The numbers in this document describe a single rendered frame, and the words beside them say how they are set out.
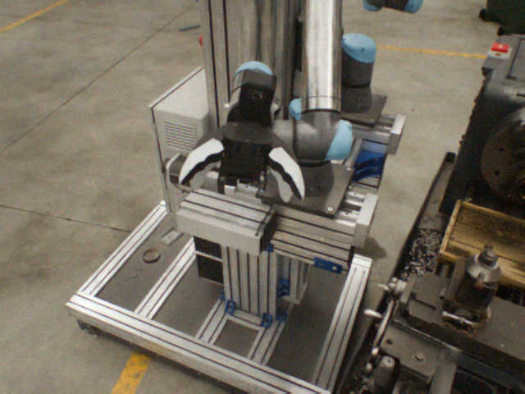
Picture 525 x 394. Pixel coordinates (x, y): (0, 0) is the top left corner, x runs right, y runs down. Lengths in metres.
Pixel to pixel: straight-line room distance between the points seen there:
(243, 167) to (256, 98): 0.10
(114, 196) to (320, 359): 1.85
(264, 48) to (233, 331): 1.36
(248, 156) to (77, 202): 2.64
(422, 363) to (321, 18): 0.84
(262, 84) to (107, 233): 2.38
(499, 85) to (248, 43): 1.02
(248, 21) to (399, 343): 0.86
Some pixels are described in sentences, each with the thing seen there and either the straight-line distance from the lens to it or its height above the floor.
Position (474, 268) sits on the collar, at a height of 1.14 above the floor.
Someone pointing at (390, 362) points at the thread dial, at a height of 0.89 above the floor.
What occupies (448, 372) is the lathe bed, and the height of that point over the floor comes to 0.86.
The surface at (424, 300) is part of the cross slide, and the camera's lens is 1.24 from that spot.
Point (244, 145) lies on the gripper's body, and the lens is 0.59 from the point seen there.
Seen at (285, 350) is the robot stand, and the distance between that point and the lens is 1.97.
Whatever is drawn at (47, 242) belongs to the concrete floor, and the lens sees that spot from 2.96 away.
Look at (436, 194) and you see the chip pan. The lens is 2.31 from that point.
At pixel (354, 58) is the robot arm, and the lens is 1.50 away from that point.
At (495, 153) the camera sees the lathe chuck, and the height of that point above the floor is 1.09.
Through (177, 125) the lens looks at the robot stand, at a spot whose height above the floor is 1.18.
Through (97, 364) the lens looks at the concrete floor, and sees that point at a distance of 2.31.
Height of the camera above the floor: 1.91
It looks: 40 degrees down
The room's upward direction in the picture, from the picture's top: straight up
